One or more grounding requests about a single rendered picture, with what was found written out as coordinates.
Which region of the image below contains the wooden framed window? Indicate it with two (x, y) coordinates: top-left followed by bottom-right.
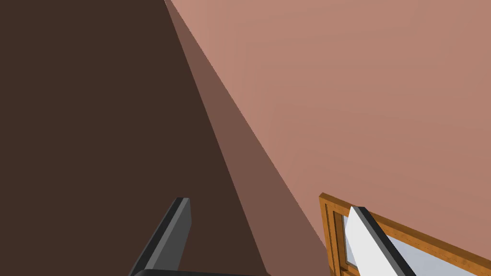
(318, 193), (491, 276)

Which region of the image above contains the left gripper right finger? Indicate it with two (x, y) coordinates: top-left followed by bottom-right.
(345, 206), (418, 276)

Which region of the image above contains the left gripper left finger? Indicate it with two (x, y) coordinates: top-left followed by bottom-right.
(129, 197), (192, 276)

